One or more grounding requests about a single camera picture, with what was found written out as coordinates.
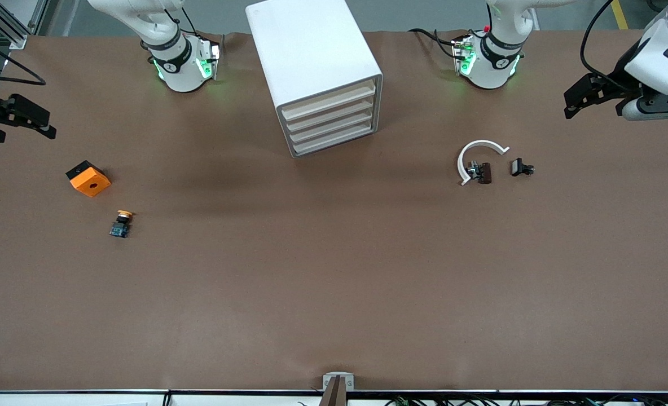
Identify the orange and black box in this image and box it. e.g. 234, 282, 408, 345
65, 160, 111, 198

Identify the brown table cover sheet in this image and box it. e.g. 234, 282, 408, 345
0, 29, 668, 392

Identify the yellow push button switch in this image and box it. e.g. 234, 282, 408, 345
109, 210, 136, 239

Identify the cream cabinet drawer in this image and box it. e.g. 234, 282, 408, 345
288, 109, 378, 145
285, 96, 377, 134
291, 121, 379, 157

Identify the white plastic tray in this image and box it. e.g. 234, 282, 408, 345
282, 82, 377, 121

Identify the brown upright post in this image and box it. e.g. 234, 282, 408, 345
319, 376, 347, 406

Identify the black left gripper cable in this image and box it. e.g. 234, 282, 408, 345
580, 0, 619, 78

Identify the aluminium frame profile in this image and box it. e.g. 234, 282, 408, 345
0, 0, 50, 50

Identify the grey metal bracket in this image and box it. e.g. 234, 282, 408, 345
323, 372, 355, 391

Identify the black arm base cable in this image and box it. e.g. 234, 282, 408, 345
408, 28, 459, 57

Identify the brown and metal component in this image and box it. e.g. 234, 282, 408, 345
466, 161, 493, 185

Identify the white drawer cabinet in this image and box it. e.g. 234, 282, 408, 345
245, 0, 384, 158

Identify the white curved plastic part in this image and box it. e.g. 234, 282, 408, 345
457, 139, 511, 186

